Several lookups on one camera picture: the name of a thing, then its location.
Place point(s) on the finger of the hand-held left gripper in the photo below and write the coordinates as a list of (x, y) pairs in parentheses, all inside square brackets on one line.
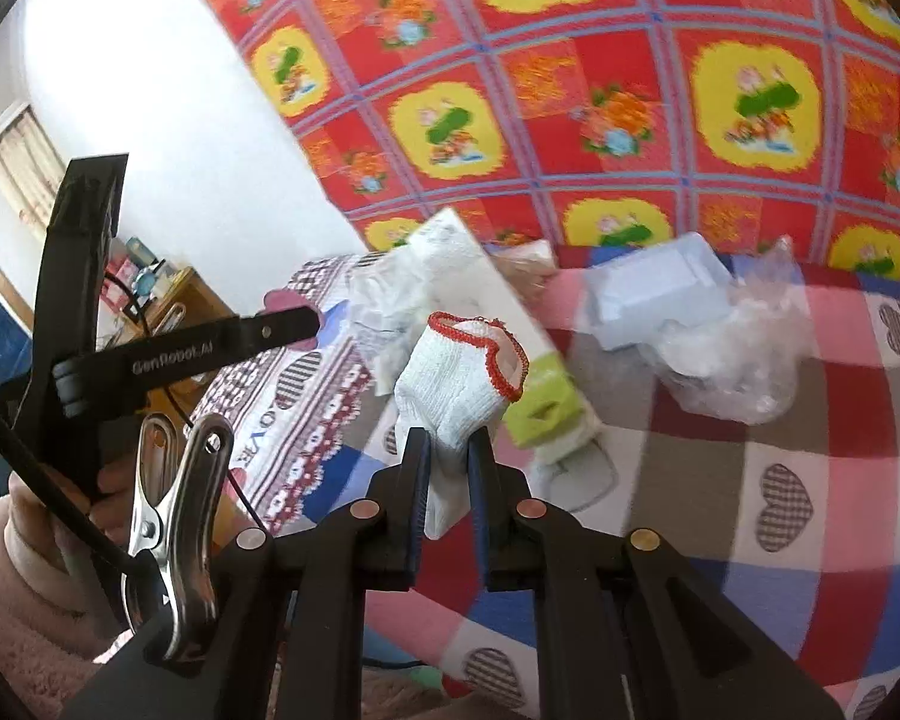
[(285, 326)]

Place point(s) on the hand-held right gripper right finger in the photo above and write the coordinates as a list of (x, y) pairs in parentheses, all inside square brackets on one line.
[(480, 510)]

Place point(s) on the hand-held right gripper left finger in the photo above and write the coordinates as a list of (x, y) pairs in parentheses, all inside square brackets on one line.
[(418, 495)]

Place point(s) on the white knit glove red trim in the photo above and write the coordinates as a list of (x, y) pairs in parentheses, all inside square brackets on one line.
[(450, 382)]

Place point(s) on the clear plastic bag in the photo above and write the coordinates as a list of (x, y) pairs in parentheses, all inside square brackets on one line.
[(727, 367)]

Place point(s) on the person's left hand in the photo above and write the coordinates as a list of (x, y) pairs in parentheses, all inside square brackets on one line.
[(116, 502)]

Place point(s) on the red box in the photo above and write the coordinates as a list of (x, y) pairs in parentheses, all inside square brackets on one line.
[(124, 274)]

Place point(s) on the blue alarm clock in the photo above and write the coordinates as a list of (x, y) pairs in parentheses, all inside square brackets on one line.
[(151, 281)]

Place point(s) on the teal box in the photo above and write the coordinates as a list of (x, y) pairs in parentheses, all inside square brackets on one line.
[(139, 249)]

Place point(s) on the wooden nightstand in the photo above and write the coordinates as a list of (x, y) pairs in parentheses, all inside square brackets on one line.
[(195, 300)]

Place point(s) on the white crumpled plastic bag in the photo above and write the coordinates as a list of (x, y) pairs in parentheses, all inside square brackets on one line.
[(379, 307)]

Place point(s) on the cream patterned curtain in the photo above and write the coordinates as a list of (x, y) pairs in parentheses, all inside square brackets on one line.
[(22, 172)]

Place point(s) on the long white green box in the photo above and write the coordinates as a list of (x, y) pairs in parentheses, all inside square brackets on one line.
[(457, 255)]

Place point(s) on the metal spring clip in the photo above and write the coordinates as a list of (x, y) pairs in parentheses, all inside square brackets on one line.
[(187, 510)]

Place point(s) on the plaid heart bed blanket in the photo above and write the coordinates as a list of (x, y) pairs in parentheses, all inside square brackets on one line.
[(720, 502)]

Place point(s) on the beige crumpled paper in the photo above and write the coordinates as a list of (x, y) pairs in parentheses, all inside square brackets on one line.
[(529, 262)]

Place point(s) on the pale lavender plastic tray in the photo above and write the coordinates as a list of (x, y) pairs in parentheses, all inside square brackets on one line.
[(645, 292)]

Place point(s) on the red floral printed cloth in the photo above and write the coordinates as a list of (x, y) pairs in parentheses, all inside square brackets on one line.
[(607, 30)]

